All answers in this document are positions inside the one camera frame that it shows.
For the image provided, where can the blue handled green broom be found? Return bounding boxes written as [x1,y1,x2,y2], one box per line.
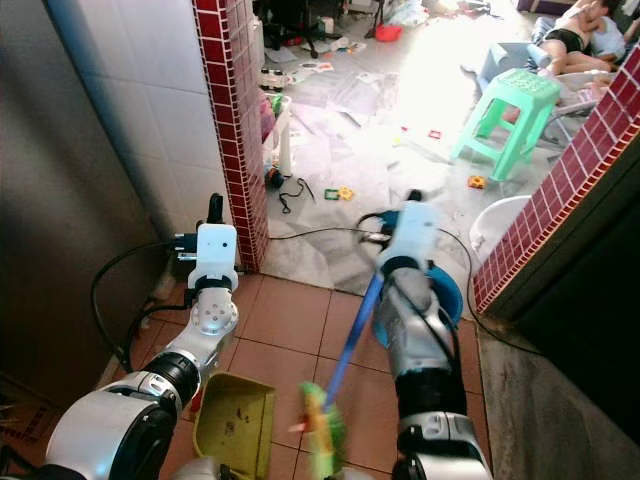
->
[290,270,387,480]

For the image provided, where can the yellow dustpan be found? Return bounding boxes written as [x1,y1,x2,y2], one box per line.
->
[190,372,277,480]

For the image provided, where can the person lying on floor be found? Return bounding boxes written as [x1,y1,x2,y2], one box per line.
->
[538,0,636,79]

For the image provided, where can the white plastic bucket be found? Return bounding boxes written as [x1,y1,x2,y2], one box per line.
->
[468,196,533,266]

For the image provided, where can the white upright stand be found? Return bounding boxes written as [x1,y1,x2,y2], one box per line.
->
[275,95,298,179]

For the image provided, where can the blue plastic basin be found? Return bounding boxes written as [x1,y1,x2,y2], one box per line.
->
[370,262,464,349]

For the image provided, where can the grey metal cabinet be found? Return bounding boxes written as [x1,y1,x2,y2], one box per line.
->
[0,0,161,376]

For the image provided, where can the red tiled counter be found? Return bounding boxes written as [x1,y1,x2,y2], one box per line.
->
[472,45,640,421]

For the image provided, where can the green plastic stool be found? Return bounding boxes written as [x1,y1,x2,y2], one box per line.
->
[450,68,562,182]

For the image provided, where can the blue cushion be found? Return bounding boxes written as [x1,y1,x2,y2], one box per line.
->
[478,42,551,91]

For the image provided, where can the grey folding chair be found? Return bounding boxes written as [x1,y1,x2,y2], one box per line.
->
[545,75,623,141]

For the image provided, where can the black chair base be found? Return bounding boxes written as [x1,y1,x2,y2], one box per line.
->
[253,0,336,56]

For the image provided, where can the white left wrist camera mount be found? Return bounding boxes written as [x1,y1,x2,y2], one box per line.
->
[188,222,239,293]

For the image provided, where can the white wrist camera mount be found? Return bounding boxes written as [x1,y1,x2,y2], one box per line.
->
[378,200,443,276]
[188,222,239,293]

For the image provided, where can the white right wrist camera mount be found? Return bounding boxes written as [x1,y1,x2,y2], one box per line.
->
[378,200,443,276]

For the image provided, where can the thin black floor cable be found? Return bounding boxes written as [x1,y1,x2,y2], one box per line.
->
[263,225,373,243]

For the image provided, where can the coiled black cord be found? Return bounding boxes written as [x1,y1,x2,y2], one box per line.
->
[278,176,318,214]

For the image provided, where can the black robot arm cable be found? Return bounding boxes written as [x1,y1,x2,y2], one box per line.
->
[89,240,191,351]

